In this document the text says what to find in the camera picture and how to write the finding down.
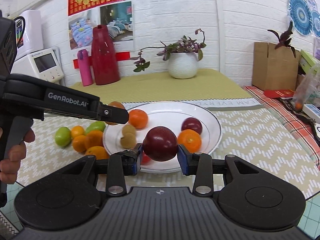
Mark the red checkered cloth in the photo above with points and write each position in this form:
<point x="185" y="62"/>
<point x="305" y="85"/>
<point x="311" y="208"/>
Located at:
<point x="265" y="100"/>

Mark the longan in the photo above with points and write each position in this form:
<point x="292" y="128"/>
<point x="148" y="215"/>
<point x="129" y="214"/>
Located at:
<point x="129" y="130"/>
<point x="128" y="141"/>

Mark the green fruit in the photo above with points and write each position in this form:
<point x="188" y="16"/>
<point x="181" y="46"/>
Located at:
<point x="62" y="136"/>
<point x="96" y="127"/>

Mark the purple leaf plant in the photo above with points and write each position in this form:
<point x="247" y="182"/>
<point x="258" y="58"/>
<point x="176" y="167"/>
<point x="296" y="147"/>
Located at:
<point x="285" y="36"/>

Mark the mandarin orange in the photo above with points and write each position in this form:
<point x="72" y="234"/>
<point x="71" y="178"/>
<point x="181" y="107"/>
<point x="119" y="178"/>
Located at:
<point x="189" y="141"/>
<point x="138" y="119"/>

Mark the large blue round wall ornament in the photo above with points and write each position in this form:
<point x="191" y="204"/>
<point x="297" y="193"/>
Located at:
<point x="300" y="15"/>

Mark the white wall pipe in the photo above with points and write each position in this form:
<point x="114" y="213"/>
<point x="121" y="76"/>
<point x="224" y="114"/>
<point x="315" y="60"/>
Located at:
<point x="218" y="30"/>

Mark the white potted plant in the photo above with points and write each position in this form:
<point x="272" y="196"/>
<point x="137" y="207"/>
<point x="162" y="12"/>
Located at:
<point x="182" y="66"/>

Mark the beige patterned tablecloth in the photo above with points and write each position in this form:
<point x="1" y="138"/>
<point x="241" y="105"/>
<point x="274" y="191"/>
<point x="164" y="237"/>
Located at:
<point x="250" y="142"/>

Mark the cardboard box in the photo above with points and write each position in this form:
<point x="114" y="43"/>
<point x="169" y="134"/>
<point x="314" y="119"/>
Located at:
<point x="272" y="67"/>

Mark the person's left hand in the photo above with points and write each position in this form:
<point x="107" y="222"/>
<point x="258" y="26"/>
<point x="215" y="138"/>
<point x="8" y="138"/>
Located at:
<point x="15" y="155"/>

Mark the red yellow plum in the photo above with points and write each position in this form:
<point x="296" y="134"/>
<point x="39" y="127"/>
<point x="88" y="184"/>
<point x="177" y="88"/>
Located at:
<point x="116" y="105"/>

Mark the large orange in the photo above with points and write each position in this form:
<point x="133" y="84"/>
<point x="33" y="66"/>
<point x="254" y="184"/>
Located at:
<point x="97" y="152"/>

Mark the green table mat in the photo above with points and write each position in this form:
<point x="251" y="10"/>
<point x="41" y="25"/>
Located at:
<point x="200" y="85"/>

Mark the bedding wall poster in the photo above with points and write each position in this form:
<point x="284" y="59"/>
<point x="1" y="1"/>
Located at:
<point x="117" y="15"/>

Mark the red thermos jug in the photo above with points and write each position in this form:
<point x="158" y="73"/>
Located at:
<point x="105" y="60"/>

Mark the white plate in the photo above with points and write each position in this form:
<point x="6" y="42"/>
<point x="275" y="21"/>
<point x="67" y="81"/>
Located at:
<point x="165" y="112"/>

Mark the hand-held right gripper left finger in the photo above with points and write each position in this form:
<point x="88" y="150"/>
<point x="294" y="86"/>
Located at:
<point x="137" y="164"/>

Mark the white appliance with screen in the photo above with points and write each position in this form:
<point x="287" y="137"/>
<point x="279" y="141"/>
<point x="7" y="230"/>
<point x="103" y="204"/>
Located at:
<point x="30" y="67"/>

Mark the dark red plum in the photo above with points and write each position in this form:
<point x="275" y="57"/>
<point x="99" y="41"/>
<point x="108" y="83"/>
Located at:
<point x="191" y="125"/>
<point x="160" y="143"/>

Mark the white water purifier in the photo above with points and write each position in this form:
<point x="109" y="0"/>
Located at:
<point x="35" y="35"/>

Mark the pink bottle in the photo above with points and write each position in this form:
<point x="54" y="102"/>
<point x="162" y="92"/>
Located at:
<point x="85" y="70"/>

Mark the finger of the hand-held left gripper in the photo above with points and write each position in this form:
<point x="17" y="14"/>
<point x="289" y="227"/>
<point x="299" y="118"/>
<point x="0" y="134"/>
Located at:
<point x="110" y="113"/>

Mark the clear plastic bag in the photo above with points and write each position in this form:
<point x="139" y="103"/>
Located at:
<point x="307" y="87"/>

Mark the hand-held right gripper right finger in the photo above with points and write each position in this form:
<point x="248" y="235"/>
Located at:
<point x="182" y="161"/>

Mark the green box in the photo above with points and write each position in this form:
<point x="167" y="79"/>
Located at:
<point x="307" y="60"/>

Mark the red envelope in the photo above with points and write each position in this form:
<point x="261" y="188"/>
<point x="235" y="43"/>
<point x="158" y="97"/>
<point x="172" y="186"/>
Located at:
<point x="277" y="93"/>

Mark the white blue box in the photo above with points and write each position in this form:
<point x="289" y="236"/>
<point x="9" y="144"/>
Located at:
<point x="311" y="111"/>

